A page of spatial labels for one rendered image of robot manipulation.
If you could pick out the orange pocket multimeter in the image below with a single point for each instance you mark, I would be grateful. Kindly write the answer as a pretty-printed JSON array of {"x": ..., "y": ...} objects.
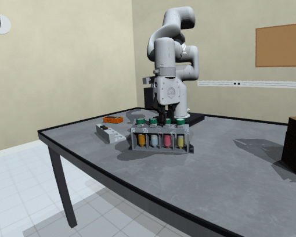
[{"x": 112, "y": 119}]

